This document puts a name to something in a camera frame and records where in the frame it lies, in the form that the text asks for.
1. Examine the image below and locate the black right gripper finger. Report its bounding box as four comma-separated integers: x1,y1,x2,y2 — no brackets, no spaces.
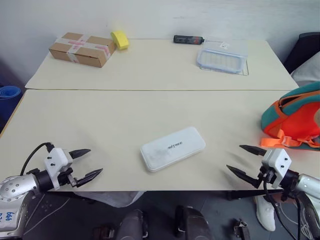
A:
225,164,261,189
239,144,267,157

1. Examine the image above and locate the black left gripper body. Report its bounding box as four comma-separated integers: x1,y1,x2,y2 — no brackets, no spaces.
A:
58,167,79,188

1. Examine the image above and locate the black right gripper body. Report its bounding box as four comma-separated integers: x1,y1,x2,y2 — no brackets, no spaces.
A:
256,165,276,187

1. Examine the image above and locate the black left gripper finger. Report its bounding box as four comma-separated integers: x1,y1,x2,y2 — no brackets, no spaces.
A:
68,148,92,159
75,167,104,189

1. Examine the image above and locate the orange and teal bag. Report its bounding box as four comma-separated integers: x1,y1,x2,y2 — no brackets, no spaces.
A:
259,81,320,151

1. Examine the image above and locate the white rectangular case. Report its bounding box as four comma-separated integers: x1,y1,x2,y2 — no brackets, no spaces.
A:
139,126,207,173

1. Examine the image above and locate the white plastic bag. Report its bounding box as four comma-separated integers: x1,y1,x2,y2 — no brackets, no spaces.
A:
74,190,148,209

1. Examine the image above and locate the white shoe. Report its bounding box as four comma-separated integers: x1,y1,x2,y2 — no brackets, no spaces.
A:
254,194,277,232

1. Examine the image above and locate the dark rounded shape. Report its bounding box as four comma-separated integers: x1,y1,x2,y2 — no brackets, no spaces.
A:
116,208,149,240
174,205,216,240

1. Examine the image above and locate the blue rolled mat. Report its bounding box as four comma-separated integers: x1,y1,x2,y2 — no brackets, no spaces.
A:
0,85,24,126

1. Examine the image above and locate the grey cushion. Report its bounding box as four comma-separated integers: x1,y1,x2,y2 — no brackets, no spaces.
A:
289,50,320,87

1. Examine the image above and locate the clear plastic lidded container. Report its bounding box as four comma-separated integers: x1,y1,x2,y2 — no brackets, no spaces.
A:
195,37,250,75

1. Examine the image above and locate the taped cardboard box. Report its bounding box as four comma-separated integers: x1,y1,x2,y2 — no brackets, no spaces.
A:
48,32,117,69

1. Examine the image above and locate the black chair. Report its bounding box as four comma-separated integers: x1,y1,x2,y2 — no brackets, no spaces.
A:
283,32,320,75

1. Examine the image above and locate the yellow sponge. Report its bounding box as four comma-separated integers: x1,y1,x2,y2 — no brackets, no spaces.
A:
110,30,131,51

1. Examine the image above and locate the black cylindrical device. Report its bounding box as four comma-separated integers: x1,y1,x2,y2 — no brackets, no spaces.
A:
173,34,206,46

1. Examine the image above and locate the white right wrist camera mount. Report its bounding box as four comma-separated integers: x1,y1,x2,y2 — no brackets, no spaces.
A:
260,147,293,190

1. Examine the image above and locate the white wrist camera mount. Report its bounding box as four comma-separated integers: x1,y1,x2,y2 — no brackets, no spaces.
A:
43,147,74,191
260,147,293,190

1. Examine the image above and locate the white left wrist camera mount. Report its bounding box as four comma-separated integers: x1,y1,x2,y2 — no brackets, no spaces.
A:
43,147,74,191

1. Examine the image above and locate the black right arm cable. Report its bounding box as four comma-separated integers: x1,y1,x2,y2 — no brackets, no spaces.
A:
263,179,302,240

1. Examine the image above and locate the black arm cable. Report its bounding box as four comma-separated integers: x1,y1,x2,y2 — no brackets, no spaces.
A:
263,179,302,240
19,142,55,176

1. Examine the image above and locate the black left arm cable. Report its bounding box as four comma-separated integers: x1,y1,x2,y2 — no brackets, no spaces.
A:
19,142,55,176

